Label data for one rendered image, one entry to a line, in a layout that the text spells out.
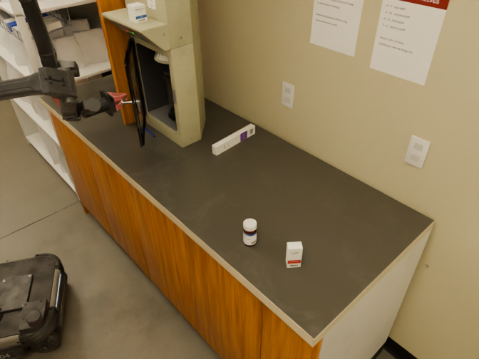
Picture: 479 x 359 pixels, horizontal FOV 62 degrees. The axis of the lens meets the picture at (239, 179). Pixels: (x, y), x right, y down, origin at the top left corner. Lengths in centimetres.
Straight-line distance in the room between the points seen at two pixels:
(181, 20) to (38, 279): 156
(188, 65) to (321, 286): 104
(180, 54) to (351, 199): 91
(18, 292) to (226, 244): 133
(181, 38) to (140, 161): 57
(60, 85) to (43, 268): 140
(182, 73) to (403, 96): 88
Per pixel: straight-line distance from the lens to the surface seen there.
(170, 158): 184
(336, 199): 162
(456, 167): 154
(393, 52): 150
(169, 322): 237
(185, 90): 178
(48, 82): 130
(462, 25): 140
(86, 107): 167
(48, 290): 239
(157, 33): 164
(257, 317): 148
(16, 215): 333
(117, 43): 199
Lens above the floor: 198
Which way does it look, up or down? 38 degrees down
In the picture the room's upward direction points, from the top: 1 degrees counter-clockwise
